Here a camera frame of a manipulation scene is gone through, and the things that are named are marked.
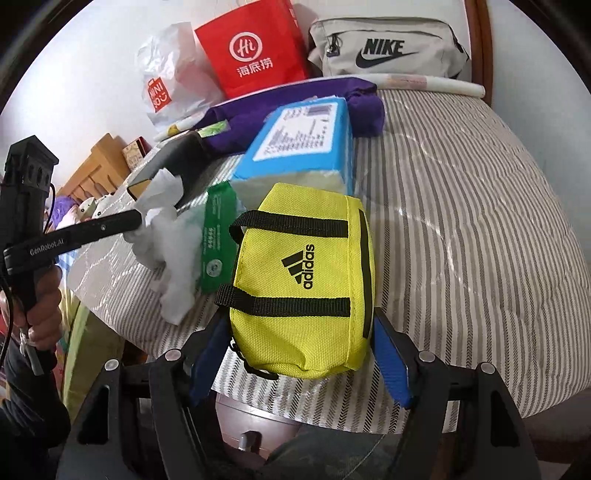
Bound grey waist bag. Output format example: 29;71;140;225
307;17;472;81

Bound rolled printed paper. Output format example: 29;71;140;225
154;73;486;141

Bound yellow pouch with black straps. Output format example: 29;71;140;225
215;182;376;379

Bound wooden headboard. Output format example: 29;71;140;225
58;133;132;204

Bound purple towel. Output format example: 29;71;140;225
196;78;385;155

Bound white glove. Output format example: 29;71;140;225
122;168;185;241

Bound red paper shopping bag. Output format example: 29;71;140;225
194;0;310;99

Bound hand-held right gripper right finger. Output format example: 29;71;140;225
372;307;541;480

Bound person's left hand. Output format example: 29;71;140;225
13;267;64;352

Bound brown patterned box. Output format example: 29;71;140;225
121;137;152;171

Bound white plastic shopping bag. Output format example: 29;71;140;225
135;21;227;127

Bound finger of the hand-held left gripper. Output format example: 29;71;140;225
81;209;147;247

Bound dark tea box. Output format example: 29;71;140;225
127;130;208;206

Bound green tissue pack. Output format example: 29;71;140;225
196;120;232;141

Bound green wet wipe packet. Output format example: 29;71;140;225
199;181;247;294

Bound blue tissue pack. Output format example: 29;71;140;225
229;97;356;213

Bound person's grey pants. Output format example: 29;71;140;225
263;425;407;480

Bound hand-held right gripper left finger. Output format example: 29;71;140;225
58;313;232;480

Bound purple plush toy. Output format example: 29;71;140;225
50;196;75;229

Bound green bed sheet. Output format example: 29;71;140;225
62;300;121;407

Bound person's left forearm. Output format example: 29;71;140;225
0;342;72;480

